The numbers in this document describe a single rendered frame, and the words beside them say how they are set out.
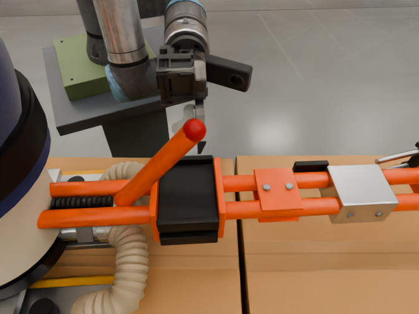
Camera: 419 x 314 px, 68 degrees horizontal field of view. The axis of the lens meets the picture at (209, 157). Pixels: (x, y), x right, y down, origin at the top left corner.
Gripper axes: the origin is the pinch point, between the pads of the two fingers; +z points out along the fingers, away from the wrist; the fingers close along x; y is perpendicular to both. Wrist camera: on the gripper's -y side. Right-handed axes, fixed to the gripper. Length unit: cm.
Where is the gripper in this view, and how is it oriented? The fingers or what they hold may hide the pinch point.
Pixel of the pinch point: (203, 122)
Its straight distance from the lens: 47.8
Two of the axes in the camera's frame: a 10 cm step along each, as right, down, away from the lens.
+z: 0.7, 7.6, -6.5
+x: 0.1, -6.5, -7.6
